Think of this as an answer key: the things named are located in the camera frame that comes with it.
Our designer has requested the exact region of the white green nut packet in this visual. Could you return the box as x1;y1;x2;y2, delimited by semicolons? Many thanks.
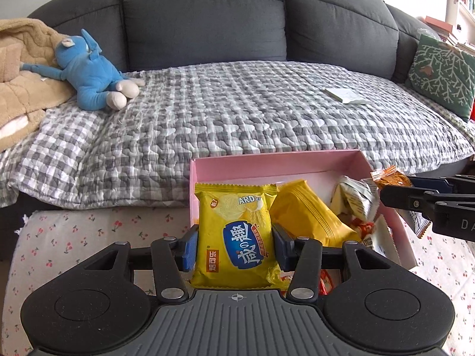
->
330;176;381;221

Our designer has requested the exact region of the white paper packet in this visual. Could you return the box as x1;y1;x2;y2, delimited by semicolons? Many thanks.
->
324;88;370;105

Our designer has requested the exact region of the beige fleece blanket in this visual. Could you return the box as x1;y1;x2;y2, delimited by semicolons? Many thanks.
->
0;18;75;152

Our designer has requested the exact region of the large yellow snack packet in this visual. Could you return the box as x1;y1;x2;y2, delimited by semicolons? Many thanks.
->
269;180;362;249

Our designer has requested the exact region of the green patterned cushion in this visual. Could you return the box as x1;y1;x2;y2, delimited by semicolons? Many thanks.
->
405;34;475;121

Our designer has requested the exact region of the stack of books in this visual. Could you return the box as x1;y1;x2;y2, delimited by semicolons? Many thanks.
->
425;15;475;53

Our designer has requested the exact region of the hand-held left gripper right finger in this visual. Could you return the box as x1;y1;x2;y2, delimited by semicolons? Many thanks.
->
272;225;393;301

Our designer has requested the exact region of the grey checked quilt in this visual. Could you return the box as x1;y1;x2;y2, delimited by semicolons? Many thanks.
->
0;61;475;210

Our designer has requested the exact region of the clear orange wafer packet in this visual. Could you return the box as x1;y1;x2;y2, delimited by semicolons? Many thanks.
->
370;168;432;239

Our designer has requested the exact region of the yellow blue-label cracker packet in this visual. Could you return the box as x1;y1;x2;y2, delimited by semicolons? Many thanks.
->
190;182;281;290

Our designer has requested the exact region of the white red-label snack packet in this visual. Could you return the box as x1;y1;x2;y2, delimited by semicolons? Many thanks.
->
362;217;395;265

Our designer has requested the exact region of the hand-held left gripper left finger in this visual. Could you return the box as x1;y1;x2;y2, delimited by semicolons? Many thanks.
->
83;225;200;303

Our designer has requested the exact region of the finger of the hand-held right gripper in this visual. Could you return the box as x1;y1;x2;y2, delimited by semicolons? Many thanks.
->
379;185;451;218
408;174;475;194

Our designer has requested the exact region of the cherry print tablecloth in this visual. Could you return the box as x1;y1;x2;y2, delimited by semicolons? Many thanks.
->
0;209;475;356

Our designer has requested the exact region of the blue plush toy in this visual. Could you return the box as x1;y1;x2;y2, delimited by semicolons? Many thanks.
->
20;30;146;111

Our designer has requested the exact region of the grey sofa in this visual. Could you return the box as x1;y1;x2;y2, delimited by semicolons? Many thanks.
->
26;0;475;179

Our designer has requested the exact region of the small red candy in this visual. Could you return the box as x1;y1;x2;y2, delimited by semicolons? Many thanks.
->
318;269;338;296

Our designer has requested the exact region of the pink cardboard box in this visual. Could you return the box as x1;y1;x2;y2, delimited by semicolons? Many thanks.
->
189;149;418;272

